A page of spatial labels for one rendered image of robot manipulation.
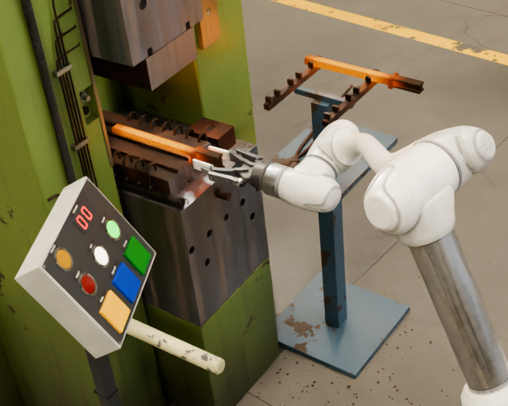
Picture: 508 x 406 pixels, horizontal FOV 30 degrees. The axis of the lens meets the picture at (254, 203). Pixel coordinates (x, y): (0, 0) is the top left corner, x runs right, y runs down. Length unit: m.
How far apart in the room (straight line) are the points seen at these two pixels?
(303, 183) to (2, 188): 0.81
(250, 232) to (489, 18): 2.96
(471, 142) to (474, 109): 2.73
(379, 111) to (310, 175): 2.27
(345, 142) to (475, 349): 0.71
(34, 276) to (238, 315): 1.11
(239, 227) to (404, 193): 1.09
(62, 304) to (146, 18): 0.75
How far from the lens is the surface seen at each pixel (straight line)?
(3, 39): 2.27
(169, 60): 2.51
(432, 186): 1.92
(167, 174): 2.66
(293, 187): 2.46
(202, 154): 2.65
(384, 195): 1.88
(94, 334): 2.17
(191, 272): 2.75
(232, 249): 2.90
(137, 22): 2.38
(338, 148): 2.49
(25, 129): 2.37
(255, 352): 3.26
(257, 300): 3.15
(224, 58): 2.96
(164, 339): 2.64
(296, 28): 5.55
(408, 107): 4.74
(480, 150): 2.00
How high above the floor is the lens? 2.47
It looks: 37 degrees down
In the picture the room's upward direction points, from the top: 7 degrees counter-clockwise
